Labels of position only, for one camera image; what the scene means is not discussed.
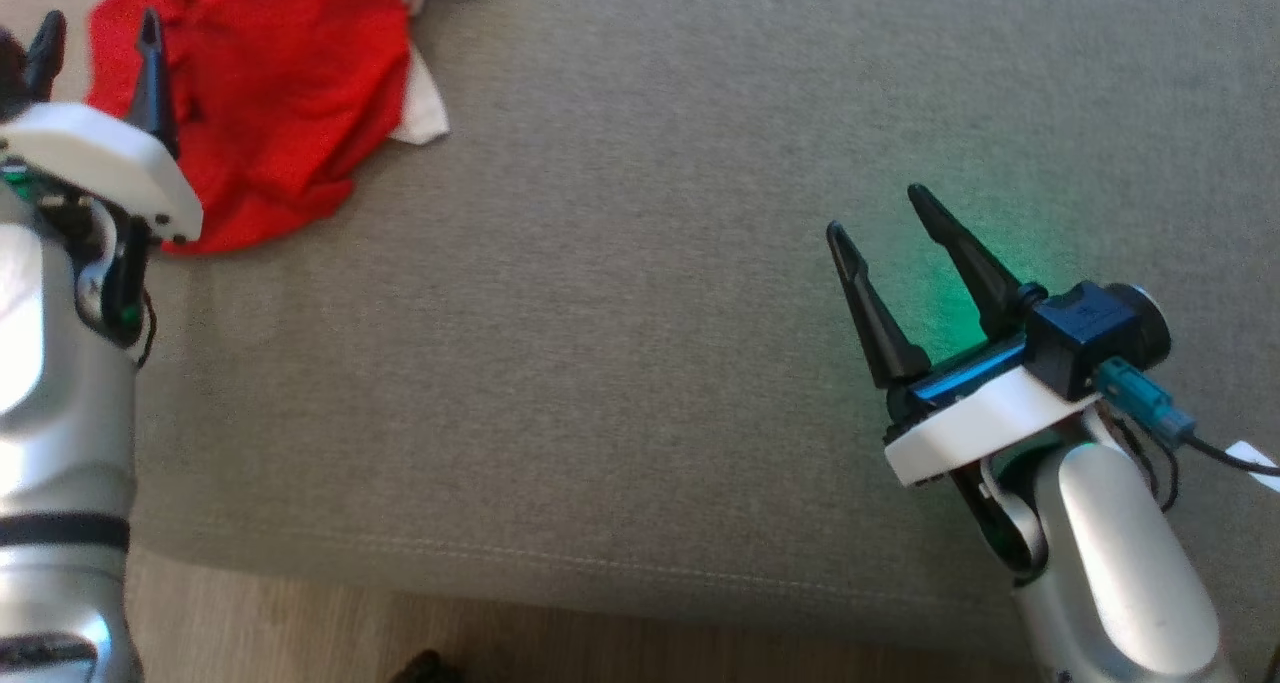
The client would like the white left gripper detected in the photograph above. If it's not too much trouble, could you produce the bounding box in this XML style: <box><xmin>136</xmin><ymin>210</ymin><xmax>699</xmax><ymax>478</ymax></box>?
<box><xmin>0</xmin><ymin>10</ymin><xmax>204</xmax><ymax>244</ymax></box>

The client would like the right black cable teal connector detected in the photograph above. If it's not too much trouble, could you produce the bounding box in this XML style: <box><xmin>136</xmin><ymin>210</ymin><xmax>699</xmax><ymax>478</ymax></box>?
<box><xmin>1095</xmin><ymin>358</ymin><xmax>1280</xmax><ymax>479</ymax></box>

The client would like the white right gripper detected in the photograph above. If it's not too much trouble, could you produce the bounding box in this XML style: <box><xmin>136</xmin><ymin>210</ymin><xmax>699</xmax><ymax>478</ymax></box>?
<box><xmin>827</xmin><ymin>183</ymin><xmax>1101</xmax><ymax>489</ymax></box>

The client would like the large grey sofa seat cushion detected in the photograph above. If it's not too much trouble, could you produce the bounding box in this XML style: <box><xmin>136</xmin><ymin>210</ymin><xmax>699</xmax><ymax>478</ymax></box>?
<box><xmin>0</xmin><ymin>0</ymin><xmax>1280</xmax><ymax>664</ymax></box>

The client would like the black object on floor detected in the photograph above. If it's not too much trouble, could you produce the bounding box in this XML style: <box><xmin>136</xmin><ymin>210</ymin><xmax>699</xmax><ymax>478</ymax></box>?
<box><xmin>390</xmin><ymin>648</ymin><xmax>453</xmax><ymax>683</ymax></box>

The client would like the white right cable label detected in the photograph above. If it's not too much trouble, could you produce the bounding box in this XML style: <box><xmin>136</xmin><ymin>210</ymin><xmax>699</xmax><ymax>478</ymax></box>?
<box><xmin>1225</xmin><ymin>441</ymin><xmax>1280</xmax><ymax>480</ymax></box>

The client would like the red jersey with white trim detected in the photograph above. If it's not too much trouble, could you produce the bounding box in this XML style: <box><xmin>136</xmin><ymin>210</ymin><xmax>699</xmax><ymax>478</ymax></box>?
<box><xmin>85</xmin><ymin>0</ymin><xmax>521</xmax><ymax>256</ymax></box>

